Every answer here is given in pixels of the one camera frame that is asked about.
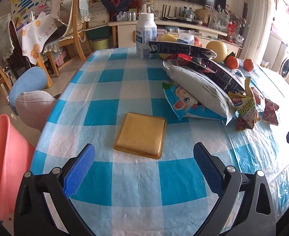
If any cream curtain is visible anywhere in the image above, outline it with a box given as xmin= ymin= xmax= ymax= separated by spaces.
xmin=240 ymin=0 xmax=275 ymax=65

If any yellow red snack wrapper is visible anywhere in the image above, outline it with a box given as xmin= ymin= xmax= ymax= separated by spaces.
xmin=228 ymin=76 xmax=260 ymax=132

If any white washing machine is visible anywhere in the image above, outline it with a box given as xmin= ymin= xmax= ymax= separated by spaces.
xmin=278 ymin=51 xmax=289 ymax=79

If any wooden chair with lace cover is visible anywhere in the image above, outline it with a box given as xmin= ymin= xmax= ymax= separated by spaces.
xmin=36 ymin=0 xmax=88 ymax=89

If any beige cushion stool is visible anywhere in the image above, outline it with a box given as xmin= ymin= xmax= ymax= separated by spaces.
xmin=16 ymin=91 xmax=57 ymax=131

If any red apple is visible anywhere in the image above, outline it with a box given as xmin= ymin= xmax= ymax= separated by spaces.
xmin=194 ymin=37 xmax=203 ymax=47

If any dining table with orange-print cloth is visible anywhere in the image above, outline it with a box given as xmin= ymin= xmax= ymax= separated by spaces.
xmin=19 ymin=14 xmax=67 ymax=65

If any red small wrapper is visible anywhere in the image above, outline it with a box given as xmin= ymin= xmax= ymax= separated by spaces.
xmin=263 ymin=99 xmax=279 ymax=126

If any yellow pear left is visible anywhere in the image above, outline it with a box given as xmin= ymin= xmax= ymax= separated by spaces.
xmin=159 ymin=34 xmax=177 ymax=59

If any black snack bag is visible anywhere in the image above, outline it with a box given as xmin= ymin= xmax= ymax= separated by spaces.
xmin=149 ymin=41 xmax=245 ymax=94

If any blue round stool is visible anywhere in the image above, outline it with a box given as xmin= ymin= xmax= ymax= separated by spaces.
xmin=8 ymin=67 xmax=47 ymax=115

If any small orange tangerine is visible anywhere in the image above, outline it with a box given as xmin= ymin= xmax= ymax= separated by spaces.
xmin=243 ymin=59 xmax=254 ymax=72

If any blue cow snack packet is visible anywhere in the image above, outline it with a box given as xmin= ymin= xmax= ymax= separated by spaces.
xmin=162 ymin=83 xmax=227 ymax=124

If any glass electric kettle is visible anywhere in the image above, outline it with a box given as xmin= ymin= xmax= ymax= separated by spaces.
xmin=141 ymin=1 xmax=155 ymax=17

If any yellow pear right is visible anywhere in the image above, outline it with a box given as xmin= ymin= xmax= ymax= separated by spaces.
xmin=206 ymin=41 xmax=228 ymax=63

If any green yellow trash bucket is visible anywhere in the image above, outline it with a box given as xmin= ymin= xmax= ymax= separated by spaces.
xmin=91 ymin=38 xmax=110 ymax=51

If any crushed white yogurt bottle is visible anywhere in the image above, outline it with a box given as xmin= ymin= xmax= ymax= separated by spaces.
xmin=177 ymin=33 xmax=195 ymax=45

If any white tv cabinet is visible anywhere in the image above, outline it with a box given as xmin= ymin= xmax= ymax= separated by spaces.
xmin=108 ymin=19 xmax=242 ymax=57

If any silver white foil bag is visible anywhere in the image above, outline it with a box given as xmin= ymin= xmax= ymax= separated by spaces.
xmin=162 ymin=60 xmax=236 ymax=126

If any yellow pear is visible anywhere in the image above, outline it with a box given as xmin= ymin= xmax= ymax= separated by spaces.
xmin=159 ymin=34 xmax=177 ymax=59
xmin=206 ymin=41 xmax=228 ymax=63

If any white upright yogurt bottle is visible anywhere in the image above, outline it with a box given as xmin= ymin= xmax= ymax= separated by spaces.
xmin=136 ymin=12 xmax=157 ymax=60

